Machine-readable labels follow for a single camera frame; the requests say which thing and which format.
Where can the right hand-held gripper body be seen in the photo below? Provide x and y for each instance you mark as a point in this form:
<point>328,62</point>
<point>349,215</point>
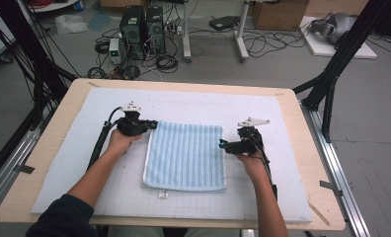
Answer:
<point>249,144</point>

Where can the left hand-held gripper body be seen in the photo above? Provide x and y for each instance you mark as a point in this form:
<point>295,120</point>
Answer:
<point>132,126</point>

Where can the light blue striped towel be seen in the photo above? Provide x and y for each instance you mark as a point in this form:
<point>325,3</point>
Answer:
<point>187,158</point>

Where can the person's left hand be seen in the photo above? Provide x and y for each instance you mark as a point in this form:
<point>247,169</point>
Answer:
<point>121,143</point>

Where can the person's right hand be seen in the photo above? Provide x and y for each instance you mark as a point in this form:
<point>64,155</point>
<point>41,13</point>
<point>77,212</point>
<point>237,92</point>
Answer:
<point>256,166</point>

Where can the white foam mat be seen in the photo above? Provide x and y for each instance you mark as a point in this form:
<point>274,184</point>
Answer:
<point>200,105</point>

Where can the light wooden table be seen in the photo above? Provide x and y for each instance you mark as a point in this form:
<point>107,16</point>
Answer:
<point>298,131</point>

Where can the grey power supply unit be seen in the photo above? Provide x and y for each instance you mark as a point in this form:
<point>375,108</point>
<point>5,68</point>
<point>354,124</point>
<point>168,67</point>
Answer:
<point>114,51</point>

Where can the black tape piece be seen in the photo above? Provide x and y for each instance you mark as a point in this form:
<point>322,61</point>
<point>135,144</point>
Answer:
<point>330,187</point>
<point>24,169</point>

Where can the black computer tower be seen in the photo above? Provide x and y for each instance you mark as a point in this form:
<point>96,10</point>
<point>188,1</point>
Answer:
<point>132,33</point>
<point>155,29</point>

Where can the white desk leg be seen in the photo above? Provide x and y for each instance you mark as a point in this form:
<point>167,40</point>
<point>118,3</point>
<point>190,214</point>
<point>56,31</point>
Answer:
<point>186,33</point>
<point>241,36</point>

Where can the thin wooden stick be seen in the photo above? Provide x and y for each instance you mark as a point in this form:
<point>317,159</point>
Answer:
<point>319,214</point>

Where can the teal plastic sheet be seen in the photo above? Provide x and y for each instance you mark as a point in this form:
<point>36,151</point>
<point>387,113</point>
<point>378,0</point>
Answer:
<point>99,20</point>

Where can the person's dark left sleeve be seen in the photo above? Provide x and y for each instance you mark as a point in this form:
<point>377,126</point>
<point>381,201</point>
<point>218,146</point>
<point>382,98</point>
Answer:
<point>62,219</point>

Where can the clear plastic bag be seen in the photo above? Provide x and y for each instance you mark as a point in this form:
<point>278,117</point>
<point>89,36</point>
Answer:
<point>70,23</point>

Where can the black flat device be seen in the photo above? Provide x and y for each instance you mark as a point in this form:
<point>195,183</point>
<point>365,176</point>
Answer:
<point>224,22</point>

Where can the brown cardboard box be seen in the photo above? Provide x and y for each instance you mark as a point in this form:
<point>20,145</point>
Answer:
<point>279,15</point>

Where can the white floor board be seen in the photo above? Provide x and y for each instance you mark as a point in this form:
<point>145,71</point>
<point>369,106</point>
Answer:
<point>358,51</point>

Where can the grey headset device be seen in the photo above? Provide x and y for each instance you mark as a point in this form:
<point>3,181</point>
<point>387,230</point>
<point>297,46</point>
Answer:
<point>335,28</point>

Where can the aluminium rail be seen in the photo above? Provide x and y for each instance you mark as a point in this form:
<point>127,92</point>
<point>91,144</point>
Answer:
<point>9,164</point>
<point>338,171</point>

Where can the black metal frame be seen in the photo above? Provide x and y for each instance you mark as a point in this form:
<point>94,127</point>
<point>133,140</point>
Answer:
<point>341,56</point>
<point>35,65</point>

